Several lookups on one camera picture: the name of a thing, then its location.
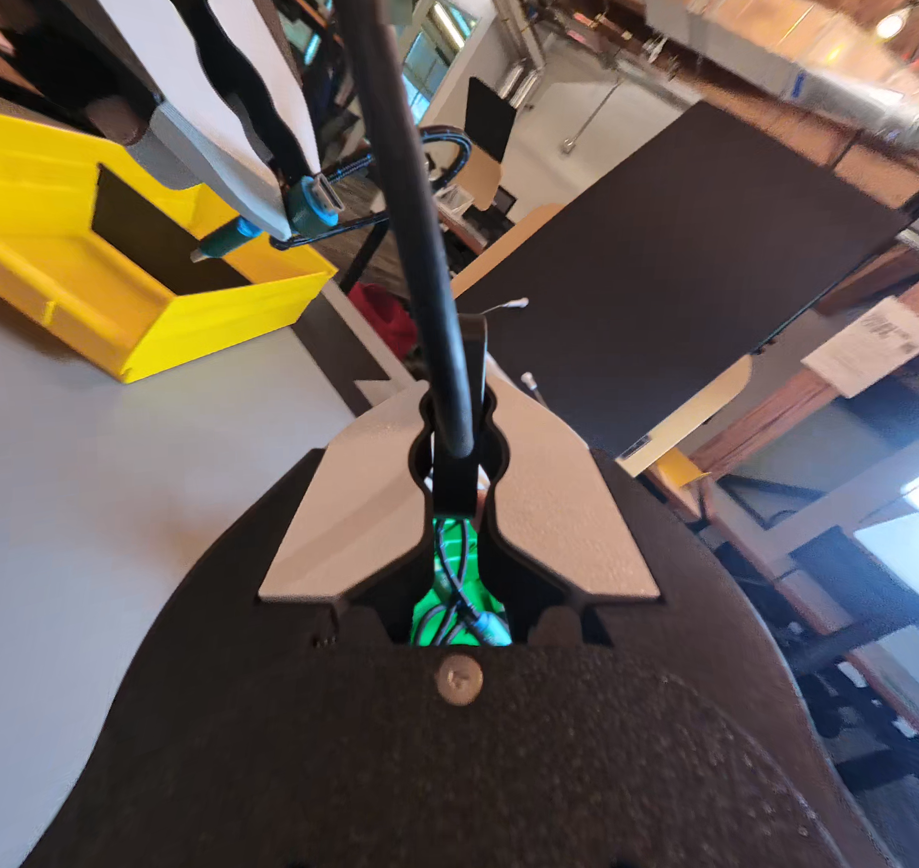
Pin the wood-rimmed black board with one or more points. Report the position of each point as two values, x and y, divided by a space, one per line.
682 272

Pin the person's left hand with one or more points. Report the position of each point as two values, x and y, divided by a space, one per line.
111 121

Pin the small yellow bin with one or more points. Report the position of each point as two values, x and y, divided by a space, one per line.
678 466

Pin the yellow plastic bin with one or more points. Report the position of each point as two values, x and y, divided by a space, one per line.
215 330

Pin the red bag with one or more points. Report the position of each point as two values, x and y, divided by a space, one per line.
384 315

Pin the black wall panel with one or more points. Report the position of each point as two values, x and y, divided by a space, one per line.
492 118

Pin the black bin divider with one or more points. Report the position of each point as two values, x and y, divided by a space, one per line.
143 236

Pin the person's right hand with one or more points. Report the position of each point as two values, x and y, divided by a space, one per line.
482 498

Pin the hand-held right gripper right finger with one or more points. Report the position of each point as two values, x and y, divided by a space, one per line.
567 516

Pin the tan rounded board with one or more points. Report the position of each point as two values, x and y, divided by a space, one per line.
479 182

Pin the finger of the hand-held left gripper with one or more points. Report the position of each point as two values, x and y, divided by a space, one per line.
273 57
158 42

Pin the white paper notice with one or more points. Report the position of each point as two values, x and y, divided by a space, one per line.
861 348

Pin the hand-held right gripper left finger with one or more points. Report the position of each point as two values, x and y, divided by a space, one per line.
352 516

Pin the green plastic bin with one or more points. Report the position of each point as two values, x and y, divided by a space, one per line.
420 620

